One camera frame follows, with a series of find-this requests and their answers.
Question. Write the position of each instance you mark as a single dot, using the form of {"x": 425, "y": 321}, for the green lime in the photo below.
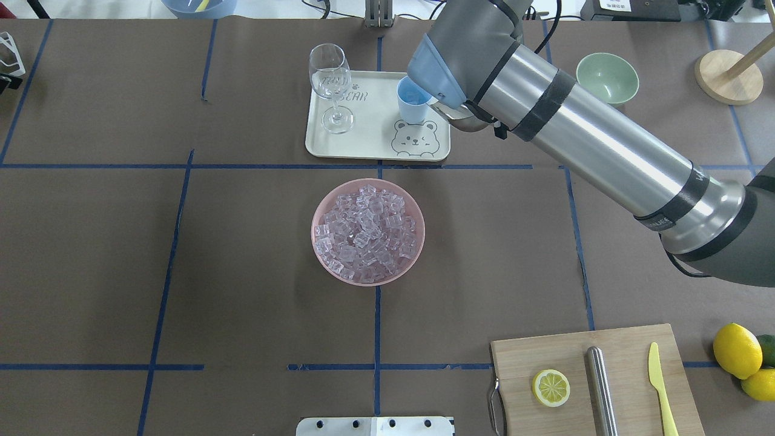
{"x": 767, "y": 345}

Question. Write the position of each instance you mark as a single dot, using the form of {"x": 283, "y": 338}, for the green bowl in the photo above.
{"x": 608, "y": 77}

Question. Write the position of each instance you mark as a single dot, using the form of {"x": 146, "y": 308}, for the clear wine glass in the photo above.
{"x": 330, "y": 76}

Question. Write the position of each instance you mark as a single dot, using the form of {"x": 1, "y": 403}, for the pile of clear ice cubes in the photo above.
{"x": 366, "y": 233}

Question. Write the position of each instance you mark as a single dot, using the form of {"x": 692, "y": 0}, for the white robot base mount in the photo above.
{"x": 400, "y": 425}

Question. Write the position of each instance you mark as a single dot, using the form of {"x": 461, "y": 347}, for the steel cylinder rod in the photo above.
{"x": 600, "y": 392}

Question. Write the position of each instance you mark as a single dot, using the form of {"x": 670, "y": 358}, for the light blue plastic cup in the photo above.
{"x": 412, "y": 101}

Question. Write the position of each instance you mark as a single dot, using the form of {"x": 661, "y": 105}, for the blue bowl at edge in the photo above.
{"x": 201, "y": 9}

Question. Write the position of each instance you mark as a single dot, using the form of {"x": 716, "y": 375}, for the yellow plastic knife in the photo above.
{"x": 657, "y": 382}

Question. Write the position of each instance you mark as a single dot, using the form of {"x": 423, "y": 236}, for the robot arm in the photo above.
{"x": 473, "y": 58}

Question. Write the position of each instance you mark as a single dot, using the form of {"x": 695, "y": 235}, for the lemon half slice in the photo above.
{"x": 551, "y": 388}

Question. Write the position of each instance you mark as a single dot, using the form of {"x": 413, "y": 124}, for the cream bear serving tray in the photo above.
{"x": 379, "y": 132}

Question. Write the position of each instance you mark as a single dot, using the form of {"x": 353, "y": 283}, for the whole yellow lemon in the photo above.
{"x": 737, "y": 351}

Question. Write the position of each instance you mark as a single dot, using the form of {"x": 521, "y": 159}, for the wooden cutting board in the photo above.
{"x": 625, "y": 352}

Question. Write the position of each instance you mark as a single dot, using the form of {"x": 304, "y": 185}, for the pink bowl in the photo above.
{"x": 368, "y": 278}

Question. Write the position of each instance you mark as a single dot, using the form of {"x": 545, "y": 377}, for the wooden round stand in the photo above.
{"x": 730, "y": 77}

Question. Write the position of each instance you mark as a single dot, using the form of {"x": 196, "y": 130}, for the black box device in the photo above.
{"x": 650, "y": 11}

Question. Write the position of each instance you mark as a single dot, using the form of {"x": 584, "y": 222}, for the white wire rack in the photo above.
{"x": 12, "y": 67}

